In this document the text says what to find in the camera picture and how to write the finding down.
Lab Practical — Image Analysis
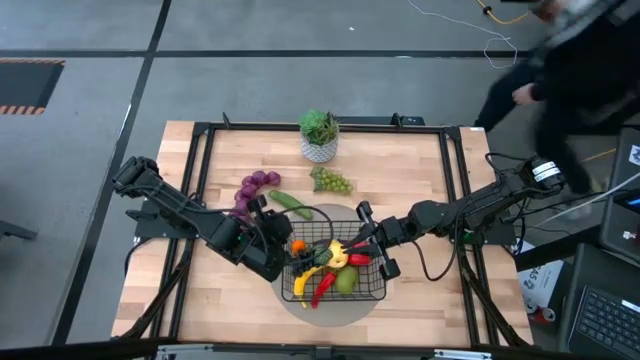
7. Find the black laptop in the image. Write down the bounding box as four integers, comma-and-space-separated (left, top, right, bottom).
559, 244, 640, 360

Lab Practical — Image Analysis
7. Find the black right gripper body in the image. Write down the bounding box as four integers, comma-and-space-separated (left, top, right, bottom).
357, 199, 407, 281

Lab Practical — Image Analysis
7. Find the white patterned succulent pot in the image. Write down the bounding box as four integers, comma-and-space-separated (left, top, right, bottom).
298, 108, 342, 164

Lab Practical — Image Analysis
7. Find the yellow floor cable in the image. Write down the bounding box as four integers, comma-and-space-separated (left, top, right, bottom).
474, 0, 531, 25

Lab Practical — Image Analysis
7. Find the thick white cable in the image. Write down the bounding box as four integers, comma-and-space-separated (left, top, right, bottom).
537, 172, 640, 226

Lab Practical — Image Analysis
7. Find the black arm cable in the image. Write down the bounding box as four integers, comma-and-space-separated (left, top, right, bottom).
412, 234, 461, 283
277, 204, 335, 241

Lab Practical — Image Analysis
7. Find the green mango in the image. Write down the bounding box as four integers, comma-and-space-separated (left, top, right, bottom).
334, 265, 360, 296

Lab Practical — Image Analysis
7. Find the black wire basket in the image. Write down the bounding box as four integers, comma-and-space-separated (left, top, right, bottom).
280, 219, 389, 304

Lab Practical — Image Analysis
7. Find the black aluminium table frame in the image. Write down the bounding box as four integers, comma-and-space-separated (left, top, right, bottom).
112, 112, 534, 360

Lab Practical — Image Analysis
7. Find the green artichoke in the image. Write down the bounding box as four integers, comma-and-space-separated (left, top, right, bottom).
312, 243, 334, 267

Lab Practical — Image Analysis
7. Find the green grape bunch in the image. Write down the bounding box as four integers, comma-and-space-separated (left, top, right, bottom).
309, 167, 354, 196

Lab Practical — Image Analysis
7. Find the yellow banana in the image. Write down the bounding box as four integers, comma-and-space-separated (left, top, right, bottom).
293, 266, 324, 309

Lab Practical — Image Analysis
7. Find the white printed cardboard box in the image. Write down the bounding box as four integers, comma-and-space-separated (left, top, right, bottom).
517, 252, 566, 311

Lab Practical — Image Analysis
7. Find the dark purple grape bunch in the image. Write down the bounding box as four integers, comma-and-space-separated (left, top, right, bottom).
289, 252, 316, 277

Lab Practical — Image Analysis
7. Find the red chili pepper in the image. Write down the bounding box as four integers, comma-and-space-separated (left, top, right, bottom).
310, 271, 339, 310

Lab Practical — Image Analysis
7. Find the green cucumber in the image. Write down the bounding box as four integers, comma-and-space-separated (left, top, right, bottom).
268, 189, 315, 221

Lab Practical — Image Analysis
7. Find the black chair base leg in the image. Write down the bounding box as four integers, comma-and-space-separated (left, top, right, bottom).
0, 219, 39, 241

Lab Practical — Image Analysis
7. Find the black tablet monitor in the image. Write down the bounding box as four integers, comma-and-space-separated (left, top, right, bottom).
598, 127, 640, 264

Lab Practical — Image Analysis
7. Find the person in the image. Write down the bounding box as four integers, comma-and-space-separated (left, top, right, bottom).
472, 0, 640, 196

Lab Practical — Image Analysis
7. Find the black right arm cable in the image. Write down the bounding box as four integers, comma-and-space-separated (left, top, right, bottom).
412, 234, 461, 283

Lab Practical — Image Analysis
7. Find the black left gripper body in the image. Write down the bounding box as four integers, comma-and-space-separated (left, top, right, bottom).
248, 195, 295, 283

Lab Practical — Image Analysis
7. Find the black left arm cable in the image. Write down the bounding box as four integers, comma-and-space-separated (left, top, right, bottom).
277, 204, 335, 241

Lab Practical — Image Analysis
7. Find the white floor cable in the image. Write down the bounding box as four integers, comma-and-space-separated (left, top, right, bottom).
407, 0, 519, 70

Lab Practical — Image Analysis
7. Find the hazard striped floor mat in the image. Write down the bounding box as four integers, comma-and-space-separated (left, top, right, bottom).
0, 58, 66, 116

